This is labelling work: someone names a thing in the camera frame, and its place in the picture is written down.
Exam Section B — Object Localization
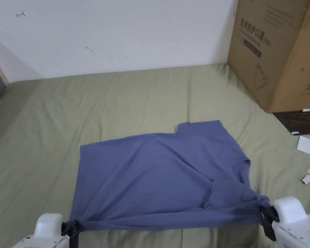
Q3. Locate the brown cardboard carton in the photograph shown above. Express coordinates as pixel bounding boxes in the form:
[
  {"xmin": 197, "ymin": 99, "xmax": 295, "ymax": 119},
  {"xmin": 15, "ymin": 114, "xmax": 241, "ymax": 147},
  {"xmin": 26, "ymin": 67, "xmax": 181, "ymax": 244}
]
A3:
[{"xmin": 227, "ymin": 0, "xmax": 310, "ymax": 114}]

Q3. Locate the dark wooden table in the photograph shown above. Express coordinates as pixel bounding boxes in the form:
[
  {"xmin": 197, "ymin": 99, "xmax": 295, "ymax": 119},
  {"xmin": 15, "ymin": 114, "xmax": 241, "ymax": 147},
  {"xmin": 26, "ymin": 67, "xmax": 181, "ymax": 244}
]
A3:
[{"xmin": 272, "ymin": 109, "xmax": 310, "ymax": 136}]

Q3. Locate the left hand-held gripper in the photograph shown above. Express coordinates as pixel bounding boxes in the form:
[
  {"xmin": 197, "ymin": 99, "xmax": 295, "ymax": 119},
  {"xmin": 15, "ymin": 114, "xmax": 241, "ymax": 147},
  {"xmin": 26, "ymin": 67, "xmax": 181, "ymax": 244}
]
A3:
[{"xmin": 11, "ymin": 213, "xmax": 79, "ymax": 248}]

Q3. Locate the white paper sheet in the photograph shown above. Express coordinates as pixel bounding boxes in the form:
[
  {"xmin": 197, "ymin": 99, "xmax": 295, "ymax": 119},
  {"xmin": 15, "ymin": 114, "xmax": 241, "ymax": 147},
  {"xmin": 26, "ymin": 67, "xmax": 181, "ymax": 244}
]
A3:
[{"xmin": 297, "ymin": 136, "xmax": 310, "ymax": 157}]

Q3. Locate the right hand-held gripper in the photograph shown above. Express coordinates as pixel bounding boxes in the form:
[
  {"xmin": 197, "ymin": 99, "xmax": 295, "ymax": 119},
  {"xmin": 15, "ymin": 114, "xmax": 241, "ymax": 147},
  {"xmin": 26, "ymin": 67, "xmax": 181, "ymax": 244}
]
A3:
[{"xmin": 258, "ymin": 196, "xmax": 310, "ymax": 248}]

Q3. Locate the bed with green sheet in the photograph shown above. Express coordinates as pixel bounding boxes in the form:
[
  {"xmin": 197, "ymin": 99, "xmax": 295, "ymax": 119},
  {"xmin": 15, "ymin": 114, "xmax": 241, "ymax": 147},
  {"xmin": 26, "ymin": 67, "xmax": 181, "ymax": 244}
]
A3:
[{"xmin": 0, "ymin": 62, "xmax": 310, "ymax": 248}]

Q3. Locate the blue shirt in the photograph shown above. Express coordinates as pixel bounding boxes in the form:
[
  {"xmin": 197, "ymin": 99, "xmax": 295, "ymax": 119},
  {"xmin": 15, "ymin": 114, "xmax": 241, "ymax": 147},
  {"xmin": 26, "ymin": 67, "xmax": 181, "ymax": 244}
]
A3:
[{"xmin": 69, "ymin": 119, "xmax": 272, "ymax": 232}]

